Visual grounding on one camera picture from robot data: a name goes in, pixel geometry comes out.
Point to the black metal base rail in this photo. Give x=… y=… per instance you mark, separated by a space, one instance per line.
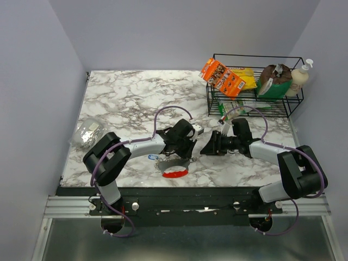
x=152 y=207

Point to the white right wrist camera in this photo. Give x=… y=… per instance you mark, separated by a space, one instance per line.
x=222 y=125

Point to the green brown coffee bag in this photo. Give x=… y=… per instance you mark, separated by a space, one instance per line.
x=274 y=82

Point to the white pump lotion bottle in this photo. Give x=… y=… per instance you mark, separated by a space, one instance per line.
x=299 y=78

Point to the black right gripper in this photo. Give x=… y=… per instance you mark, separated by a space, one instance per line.
x=215 y=148

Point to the orange snack box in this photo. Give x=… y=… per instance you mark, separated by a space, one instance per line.
x=222 y=78

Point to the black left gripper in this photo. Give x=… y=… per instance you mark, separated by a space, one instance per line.
x=187 y=154

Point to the black wire basket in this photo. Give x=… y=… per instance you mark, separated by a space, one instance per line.
x=282 y=107

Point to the green white snack packet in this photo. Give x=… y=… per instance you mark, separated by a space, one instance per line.
x=239 y=107

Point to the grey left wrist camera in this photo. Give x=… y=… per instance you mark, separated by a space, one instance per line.
x=198 y=129

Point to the blue tag small key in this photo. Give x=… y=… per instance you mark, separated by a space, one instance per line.
x=153 y=157

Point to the yellow chips bag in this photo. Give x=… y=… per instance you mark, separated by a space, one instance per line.
x=247 y=75

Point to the aluminium frame rail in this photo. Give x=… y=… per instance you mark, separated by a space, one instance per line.
x=67 y=207

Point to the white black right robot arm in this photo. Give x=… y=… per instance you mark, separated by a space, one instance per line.
x=301 y=173

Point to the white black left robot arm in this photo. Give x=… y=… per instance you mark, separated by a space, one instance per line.
x=107 y=158

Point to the clear bag of foil items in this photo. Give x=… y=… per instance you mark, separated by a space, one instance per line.
x=89 y=133

